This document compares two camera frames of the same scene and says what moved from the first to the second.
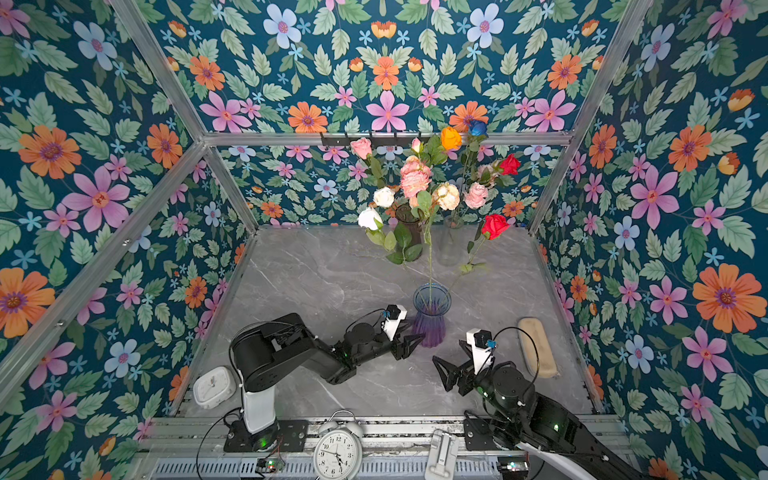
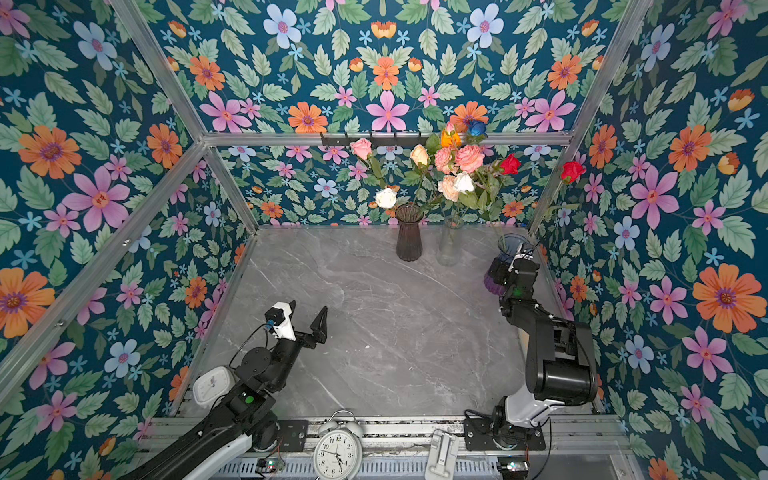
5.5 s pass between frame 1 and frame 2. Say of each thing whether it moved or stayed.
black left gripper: moved
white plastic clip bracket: stayed
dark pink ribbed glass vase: stayed
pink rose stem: stayed
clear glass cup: stayed
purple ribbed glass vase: moved
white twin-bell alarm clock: stayed
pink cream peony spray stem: moved
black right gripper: moved
